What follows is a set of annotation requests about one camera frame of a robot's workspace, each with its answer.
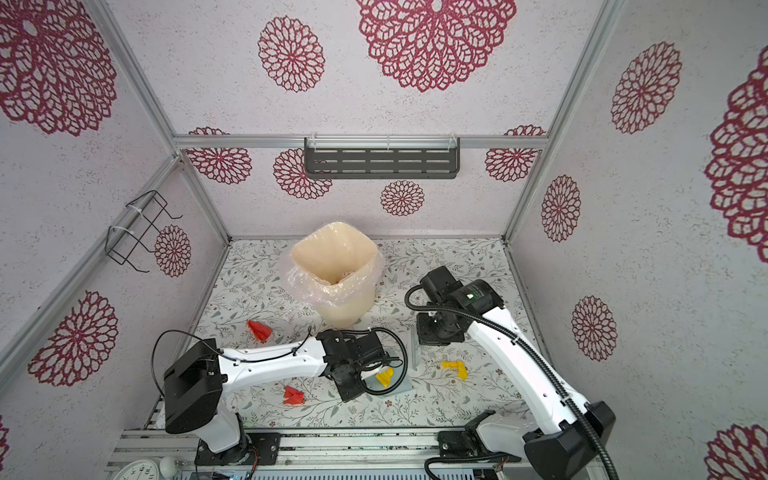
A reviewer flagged grey-green plastic dustpan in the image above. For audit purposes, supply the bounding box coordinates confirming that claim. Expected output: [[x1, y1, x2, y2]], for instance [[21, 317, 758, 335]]
[[363, 346, 413, 397]]

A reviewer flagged yellow paper scrap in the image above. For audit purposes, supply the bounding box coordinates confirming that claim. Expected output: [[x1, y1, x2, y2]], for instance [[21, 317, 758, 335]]
[[375, 367, 394, 389], [442, 360, 468, 381]]

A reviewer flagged white bristle hand brush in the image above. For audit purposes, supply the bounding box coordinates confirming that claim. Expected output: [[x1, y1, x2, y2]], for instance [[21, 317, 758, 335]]
[[408, 327, 421, 371]]

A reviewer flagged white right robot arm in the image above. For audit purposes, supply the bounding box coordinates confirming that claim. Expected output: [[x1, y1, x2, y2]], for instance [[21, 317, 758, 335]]
[[404, 266, 619, 479]]

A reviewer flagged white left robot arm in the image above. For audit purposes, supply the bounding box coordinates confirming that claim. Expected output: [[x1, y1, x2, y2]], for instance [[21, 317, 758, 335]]
[[153, 327, 409, 467]]

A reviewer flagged red paper scrap lower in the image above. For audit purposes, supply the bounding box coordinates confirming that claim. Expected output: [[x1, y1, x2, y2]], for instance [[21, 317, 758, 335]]
[[283, 385, 305, 406]]

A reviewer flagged red paper scrap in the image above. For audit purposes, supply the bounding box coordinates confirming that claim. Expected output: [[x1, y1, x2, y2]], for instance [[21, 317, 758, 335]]
[[246, 320, 273, 343], [283, 385, 305, 406]]

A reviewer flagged cream trash bin with liner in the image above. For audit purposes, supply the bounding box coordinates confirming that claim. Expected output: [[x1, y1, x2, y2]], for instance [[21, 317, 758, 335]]
[[280, 221, 385, 328]]

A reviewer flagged red paper scrap upper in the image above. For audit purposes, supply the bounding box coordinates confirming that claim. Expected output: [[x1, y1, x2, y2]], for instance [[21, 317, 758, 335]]
[[246, 320, 273, 343]]

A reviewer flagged white dial gauge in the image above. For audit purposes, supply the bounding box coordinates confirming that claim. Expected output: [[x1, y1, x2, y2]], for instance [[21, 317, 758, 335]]
[[112, 459, 161, 480]]

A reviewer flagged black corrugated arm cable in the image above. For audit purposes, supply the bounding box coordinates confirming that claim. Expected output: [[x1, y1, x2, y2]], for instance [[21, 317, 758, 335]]
[[404, 283, 620, 480]]

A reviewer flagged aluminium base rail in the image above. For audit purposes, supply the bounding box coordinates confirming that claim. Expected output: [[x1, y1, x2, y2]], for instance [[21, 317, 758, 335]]
[[107, 425, 611, 475]]

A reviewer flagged dark grey wall shelf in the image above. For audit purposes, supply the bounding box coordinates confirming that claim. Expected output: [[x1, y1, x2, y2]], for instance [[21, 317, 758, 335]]
[[303, 137, 461, 180]]

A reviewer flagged black wire wall basket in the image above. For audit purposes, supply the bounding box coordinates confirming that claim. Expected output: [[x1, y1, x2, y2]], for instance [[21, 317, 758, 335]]
[[103, 189, 184, 274]]

